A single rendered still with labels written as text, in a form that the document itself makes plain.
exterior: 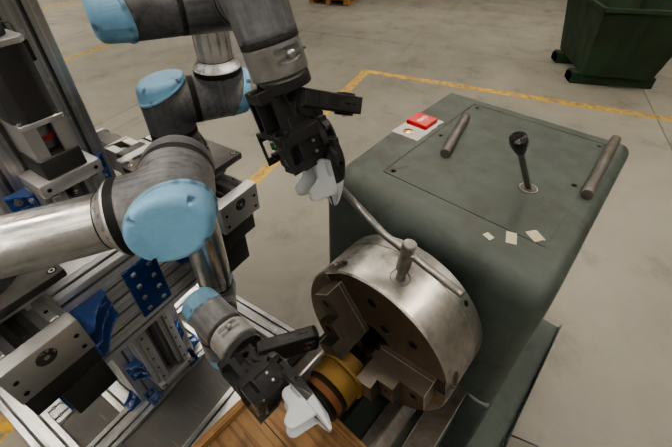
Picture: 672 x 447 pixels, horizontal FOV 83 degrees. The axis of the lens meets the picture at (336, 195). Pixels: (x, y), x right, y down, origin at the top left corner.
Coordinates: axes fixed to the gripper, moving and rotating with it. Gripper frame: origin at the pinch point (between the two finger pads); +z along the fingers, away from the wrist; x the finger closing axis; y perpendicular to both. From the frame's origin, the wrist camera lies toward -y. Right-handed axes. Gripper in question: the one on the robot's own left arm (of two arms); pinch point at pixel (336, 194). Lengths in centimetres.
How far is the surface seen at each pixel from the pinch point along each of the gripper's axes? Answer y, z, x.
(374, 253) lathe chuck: -2.9, 14.2, 1.4
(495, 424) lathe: -21, 91, 10
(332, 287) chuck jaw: 6.2, 16.0, -0.8
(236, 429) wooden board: 32, 42, -13
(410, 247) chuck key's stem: -2.2, 7.3, 11.8
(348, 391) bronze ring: 14.6, 26.8, 8.4
